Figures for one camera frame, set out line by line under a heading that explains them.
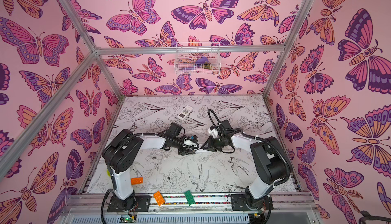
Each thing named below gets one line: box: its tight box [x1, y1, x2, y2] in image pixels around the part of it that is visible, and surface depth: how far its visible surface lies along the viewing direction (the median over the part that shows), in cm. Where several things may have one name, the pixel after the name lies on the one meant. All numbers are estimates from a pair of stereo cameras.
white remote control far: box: [177, 104, 193, 121], surface depth 111 cm
